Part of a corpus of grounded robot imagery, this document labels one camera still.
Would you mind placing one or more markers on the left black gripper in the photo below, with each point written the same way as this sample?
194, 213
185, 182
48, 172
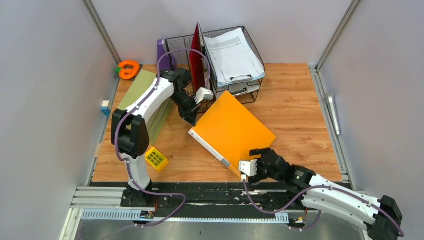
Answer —
190, 115

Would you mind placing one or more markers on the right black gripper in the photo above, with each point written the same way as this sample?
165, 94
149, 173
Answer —
259, 176

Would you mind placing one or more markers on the orange folder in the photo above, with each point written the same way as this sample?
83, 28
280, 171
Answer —
228, 130

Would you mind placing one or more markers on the white clipboard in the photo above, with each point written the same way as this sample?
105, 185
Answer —
243, 88

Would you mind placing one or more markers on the red folder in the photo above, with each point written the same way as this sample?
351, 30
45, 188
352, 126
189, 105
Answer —
196, 61

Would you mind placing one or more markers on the black wire mesh basket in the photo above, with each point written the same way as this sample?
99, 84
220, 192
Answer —
185, 42

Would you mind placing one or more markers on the papers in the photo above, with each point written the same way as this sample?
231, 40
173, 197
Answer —
236, 62

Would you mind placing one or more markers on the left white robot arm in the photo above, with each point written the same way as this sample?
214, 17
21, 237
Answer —
130, 135

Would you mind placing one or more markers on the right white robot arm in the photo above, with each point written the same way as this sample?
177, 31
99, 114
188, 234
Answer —
381, 218

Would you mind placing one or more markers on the yellow grid box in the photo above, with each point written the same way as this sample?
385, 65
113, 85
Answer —
156, 159

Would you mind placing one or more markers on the purple tape dispenser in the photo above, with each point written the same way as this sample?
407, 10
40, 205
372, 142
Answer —
165, 62

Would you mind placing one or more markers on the orange tape roll holder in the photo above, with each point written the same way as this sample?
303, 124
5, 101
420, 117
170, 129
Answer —
127, 69

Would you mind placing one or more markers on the blue white toy brick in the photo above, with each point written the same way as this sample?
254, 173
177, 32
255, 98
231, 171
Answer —
106, 107

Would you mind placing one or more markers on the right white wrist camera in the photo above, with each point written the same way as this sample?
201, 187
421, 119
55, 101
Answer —
248, 167

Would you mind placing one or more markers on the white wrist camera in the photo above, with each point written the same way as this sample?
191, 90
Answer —
248, 167
203, 94

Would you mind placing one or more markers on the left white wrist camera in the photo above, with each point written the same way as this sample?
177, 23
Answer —
203, 94

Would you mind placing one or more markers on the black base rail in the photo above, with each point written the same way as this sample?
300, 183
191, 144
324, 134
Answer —
214, 200

